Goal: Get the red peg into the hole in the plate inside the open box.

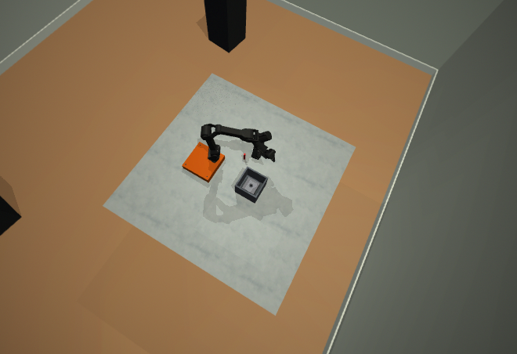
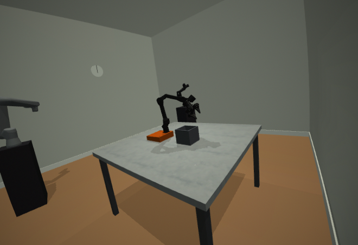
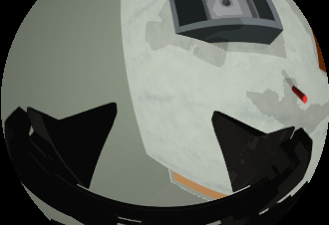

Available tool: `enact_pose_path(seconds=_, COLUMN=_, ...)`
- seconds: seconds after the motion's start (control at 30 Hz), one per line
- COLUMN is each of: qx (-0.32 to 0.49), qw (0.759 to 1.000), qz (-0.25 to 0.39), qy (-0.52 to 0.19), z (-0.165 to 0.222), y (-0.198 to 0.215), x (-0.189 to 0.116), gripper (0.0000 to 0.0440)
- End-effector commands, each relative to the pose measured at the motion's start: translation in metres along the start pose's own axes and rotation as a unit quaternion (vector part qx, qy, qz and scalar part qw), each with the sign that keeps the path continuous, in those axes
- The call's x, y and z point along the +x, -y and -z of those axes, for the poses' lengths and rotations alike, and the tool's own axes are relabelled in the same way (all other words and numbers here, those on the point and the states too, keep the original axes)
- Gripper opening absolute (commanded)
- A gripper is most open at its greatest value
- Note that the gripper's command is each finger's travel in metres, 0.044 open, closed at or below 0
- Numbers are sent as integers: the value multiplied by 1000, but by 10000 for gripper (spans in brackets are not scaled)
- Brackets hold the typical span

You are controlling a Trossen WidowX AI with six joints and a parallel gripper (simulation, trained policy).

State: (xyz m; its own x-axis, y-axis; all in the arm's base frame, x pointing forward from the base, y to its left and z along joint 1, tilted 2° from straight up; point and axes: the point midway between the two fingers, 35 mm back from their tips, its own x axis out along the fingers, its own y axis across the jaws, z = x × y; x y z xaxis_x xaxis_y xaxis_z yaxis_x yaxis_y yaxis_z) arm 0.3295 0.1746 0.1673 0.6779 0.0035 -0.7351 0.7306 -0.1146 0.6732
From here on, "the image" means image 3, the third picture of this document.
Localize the dark red peg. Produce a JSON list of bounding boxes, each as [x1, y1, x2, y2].
[[292, 86, 308, 103]]

